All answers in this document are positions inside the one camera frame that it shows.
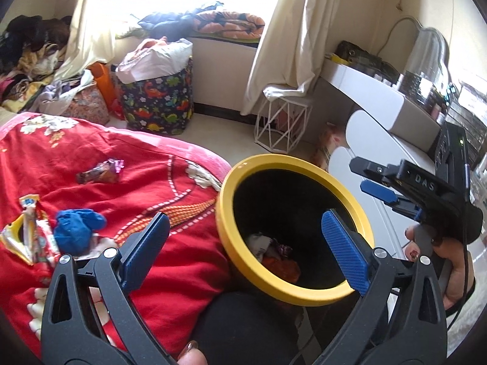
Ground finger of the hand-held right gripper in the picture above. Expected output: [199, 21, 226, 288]
[349, 156, 405, 188]
[359, 180, 423, 222]

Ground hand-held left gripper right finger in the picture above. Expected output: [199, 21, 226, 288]
[322, 210, 450, 365]

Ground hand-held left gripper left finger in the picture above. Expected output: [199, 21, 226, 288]
[40, 212, 179, 365]

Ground white printed plastic bag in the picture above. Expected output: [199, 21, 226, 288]
[245, 234, 283, 264]

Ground purple brown snack wrapper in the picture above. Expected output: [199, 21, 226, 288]
[75, 158, 127, 186]

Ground yellow-rimmed black trash bin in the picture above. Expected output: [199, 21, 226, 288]
[215, 153, 376, 307]

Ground red white snack wrapper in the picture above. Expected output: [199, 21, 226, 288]
[21, 194, 62, 271]

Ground yellow white snack wrapper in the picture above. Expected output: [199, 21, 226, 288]
[0, 216, 36, 267]

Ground person's right hand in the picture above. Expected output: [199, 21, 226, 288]
[404, 224, 477, 312]

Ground person's left hand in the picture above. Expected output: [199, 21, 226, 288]
[178, 340, 208, 365]

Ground white rounded chair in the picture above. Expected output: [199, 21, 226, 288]
[328, 109, 439, 260]

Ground orange plastic packet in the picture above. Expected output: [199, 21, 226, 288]
[311, 123, 344, 169]

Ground black drawer organiser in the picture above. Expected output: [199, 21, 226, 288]
[449, 80, 487, 161]

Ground white dressing table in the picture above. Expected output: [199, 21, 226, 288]
[321, 63, 450, 153]

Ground clear cosmetics organiser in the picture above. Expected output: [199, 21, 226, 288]
[396, 72, 450, 115]

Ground red floral blanket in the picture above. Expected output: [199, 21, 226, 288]
[0, 112, 233, 362]

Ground dark patterned bag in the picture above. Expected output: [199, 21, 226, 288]
[336, 40, 401, 85]

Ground person's black trouser leg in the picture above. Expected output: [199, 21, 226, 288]
[189, 292, 306, 365]

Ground wavy framed mirror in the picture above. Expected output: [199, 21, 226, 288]
[397, 26, 452, 96]

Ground dinosaur print laundry basket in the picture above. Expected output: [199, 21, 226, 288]
[116, 57, 195, 136]

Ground floral fabric bag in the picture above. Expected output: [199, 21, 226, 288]
[61, 85, 112, 127]

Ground cream curtain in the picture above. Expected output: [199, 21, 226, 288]
[240, 0, 332, 117]
[53, 0, 132, 83]

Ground orange bag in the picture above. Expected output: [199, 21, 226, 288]
[87, 63, 123, 121]

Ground lavender white clothes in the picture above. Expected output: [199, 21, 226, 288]
[32, 70, 96, 113]

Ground white plastic bag liner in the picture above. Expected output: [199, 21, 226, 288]
[115, 38, 194, 83]

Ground orange patterned folded blanket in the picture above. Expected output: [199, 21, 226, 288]
[194, 11, 266, 41]

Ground pink orange cloth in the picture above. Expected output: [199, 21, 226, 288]
[135, 37, 169, 53]

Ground dark blue jacket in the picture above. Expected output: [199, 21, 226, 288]
[138, 2, 226, 41]

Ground pile of dark clothes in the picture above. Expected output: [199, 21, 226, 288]
[0, 15, 74, 102]

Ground white wire side table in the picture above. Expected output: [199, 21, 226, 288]
[254, 83, 315, 155]

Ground grey mirror cable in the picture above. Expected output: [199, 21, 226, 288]
[376, 16, 420, 58]

